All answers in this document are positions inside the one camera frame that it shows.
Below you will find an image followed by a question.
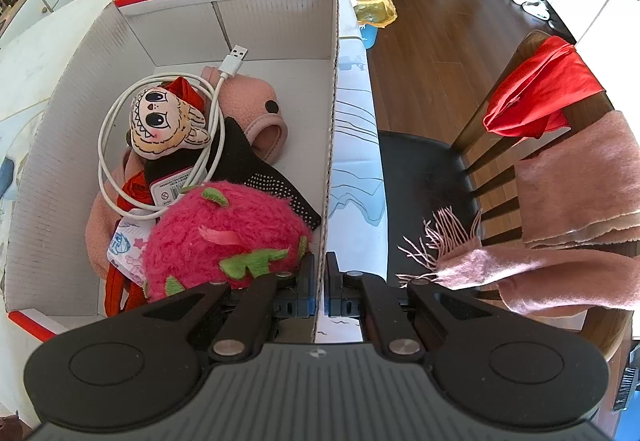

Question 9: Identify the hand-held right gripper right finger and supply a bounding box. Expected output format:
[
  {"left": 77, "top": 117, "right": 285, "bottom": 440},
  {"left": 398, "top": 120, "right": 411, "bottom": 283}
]
[{"left": 324, "top": 251, "right": 493, "bottom": 362}]

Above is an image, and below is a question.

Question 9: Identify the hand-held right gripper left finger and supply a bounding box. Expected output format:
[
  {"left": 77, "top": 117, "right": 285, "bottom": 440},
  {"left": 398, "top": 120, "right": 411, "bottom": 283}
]
[{"left": 150, "top": 251, "right": 317, "bottom": 362}]

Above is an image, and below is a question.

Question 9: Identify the pink fluffy plush doll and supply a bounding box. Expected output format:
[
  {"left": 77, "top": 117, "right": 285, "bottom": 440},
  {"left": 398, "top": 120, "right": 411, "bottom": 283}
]
[{"left": 141, "top": 180, "right": 315, "bottom": 303}]

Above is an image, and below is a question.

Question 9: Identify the black dotted cloth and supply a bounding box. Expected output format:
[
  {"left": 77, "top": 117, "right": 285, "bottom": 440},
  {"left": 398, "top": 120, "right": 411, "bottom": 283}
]
[{"left": 144, "top": 116, "right": 324, "bottom": 232}]

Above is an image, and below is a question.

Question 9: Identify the white labelled card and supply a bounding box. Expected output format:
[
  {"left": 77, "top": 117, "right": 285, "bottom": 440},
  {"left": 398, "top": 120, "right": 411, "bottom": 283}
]
[{"left": 149, "top": 166, "right": 196, "bottom": 206}]

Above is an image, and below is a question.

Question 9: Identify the printed tissue packet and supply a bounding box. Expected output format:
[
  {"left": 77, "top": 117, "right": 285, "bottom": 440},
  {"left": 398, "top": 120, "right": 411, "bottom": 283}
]
[{"left": 107, "top": 219, "right": 151, "bottom": 283}]

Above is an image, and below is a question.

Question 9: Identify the pink fleece hat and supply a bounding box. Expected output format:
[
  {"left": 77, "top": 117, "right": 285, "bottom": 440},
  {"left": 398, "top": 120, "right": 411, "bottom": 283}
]
[{"left": 84, "top": 66, "right": 290, "bottom": 278}]

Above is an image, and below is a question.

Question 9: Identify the red cloth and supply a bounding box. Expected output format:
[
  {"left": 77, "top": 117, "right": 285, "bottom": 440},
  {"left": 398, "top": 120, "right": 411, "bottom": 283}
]
[{"left": 104, "top": 76, "right": 207, "bottom": 317}]

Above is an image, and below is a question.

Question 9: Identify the cartoon face plush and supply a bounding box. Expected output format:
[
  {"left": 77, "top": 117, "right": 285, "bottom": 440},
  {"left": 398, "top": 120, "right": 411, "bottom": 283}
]
[{"left": 129, "top": 87, "right": 211, "bottom": 160}]

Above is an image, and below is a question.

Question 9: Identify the white charging cable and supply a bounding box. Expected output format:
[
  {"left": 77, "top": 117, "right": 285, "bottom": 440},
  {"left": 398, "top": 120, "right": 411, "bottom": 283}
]
[{"left": 97, "top": 43, "right": 249, "bottom": 222}]

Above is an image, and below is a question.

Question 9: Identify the red and white cardboard box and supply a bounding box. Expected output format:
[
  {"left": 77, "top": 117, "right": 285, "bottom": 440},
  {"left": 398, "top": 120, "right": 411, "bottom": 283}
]
[{"left": 4, "top": 0, "right": 341, "bottom": 344}]

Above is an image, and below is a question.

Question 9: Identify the wooden chair with black seat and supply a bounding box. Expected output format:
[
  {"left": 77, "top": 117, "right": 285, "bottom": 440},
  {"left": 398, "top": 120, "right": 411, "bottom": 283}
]
[{"left": 377, "top": 30, "right": 634, "bottom": 362}]

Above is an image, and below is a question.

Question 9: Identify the blue trash bin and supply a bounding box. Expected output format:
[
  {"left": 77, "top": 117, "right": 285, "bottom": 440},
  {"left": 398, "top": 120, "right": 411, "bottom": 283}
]
[{"left": 358, "top": 22, "right": 380, "bottom": 48}]

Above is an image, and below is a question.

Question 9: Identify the pink fringed scarf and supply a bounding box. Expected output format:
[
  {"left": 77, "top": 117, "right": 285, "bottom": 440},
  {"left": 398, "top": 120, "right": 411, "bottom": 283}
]
[{"left": 397, "top": 110, "right": 640, "bottom": 333}]

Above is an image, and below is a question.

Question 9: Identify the red garment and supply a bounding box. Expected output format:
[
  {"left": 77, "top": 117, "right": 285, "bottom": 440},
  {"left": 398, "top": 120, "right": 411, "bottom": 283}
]
[{"left": 482, "top": 36, "right": 606, "bottom": 140}]

